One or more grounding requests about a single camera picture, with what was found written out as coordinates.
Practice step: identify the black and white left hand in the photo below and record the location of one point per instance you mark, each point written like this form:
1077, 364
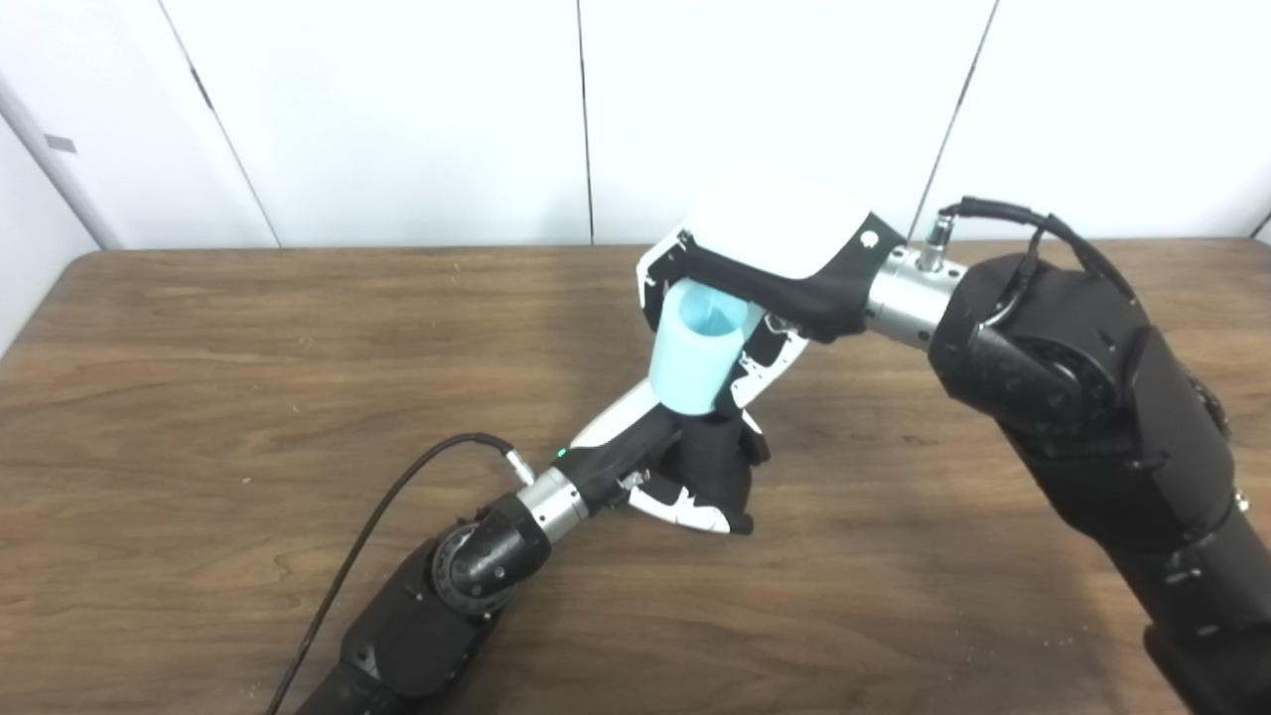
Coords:
621, 447

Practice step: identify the black and white right hand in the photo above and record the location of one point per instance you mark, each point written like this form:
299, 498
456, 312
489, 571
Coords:
794, 238

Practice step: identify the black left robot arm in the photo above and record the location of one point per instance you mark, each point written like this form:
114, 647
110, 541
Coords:
427, 616

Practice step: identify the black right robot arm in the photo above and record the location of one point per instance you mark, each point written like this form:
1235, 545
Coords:
1092, 397

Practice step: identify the white corner post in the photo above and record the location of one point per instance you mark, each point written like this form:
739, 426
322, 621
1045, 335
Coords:
87, 199

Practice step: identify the small grey wall tag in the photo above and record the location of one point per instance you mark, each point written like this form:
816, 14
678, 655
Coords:
61, 143

